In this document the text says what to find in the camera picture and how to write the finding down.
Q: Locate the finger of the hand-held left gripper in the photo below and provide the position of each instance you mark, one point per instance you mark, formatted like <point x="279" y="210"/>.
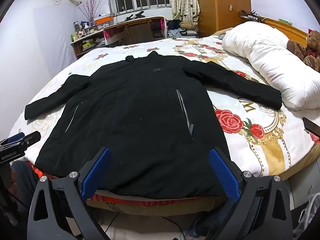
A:
<point x="15" y="137"/>
<point x="32" y="138"/>

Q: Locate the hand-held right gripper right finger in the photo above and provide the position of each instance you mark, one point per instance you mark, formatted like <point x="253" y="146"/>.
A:
<point x="223" y="176"/>

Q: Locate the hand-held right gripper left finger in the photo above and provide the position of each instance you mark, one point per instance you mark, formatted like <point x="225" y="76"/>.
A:
<point x="96" y="176"/>

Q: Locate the black jacket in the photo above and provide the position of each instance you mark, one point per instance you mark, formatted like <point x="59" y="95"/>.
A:
<point x="140" y="110"/>

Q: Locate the pile of clothes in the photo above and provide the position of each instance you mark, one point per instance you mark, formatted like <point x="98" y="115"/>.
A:
<point x="175" y="25"/>

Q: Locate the person's leg in dark trousers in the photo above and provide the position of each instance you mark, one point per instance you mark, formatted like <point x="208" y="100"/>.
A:
<point x="23" y="180"/>

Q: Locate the floral rose bed sheet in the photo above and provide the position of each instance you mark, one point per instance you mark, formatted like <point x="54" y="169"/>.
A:
<point x="250" y="142"/>

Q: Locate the white plastic bag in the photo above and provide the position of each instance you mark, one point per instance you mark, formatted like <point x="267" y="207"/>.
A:
<point x="312" y="210"/>

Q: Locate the dark phone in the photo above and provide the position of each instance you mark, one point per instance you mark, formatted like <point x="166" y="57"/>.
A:
<point x="312" y="127"/>

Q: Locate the wooden shelf unit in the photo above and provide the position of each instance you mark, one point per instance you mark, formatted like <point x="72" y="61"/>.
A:
<point x="85" y="45"/>

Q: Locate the group of bottles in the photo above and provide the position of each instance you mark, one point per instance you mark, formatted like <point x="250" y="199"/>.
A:
<point x="83" y="28"/>

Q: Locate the white duvet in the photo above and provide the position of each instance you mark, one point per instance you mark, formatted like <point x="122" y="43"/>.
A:
<point x="270" y="62"/>

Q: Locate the orange lid storage box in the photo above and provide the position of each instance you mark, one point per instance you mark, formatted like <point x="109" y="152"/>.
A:
<point x="103" y="20"/>

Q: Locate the purple dried branches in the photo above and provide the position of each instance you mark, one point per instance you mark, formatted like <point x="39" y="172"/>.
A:
<point x="91" y="10"/>

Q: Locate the beige cloth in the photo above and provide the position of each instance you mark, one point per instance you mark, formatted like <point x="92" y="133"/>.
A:
<point x="222" y="32"/>

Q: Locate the wooden desk with pink cloth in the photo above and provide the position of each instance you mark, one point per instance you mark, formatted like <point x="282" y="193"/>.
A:
<point x="135" y="22"/>

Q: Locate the black folding stand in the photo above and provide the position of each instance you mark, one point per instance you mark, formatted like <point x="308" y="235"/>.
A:
<point x="135" y="15"/>

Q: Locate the brown teddy bear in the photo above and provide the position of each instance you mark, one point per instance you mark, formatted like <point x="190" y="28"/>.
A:
<point x="312" y="40"/>

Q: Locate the green packet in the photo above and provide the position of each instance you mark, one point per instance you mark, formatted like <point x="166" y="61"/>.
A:
<point x="285" y="21"/>

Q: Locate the wooden wardrobe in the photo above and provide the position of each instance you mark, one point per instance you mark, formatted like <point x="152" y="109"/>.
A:
<point x="225" y="5"/>

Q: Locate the heart print curtain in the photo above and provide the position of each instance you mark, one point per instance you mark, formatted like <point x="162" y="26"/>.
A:
<point x="182" y="0"/>

